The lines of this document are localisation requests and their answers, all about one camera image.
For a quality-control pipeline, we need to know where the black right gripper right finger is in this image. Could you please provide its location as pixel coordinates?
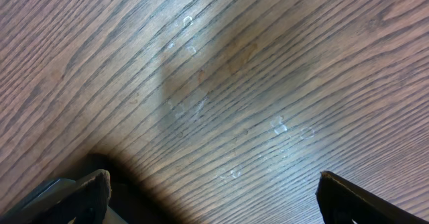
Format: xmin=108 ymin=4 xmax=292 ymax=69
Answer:
xmin=316 ymin=171 xmax=428 ymax=224

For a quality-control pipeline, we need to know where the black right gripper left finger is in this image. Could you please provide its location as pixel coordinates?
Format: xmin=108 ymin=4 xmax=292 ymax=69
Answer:
xmin=1 ymin=169 xmax=111 ymax=224

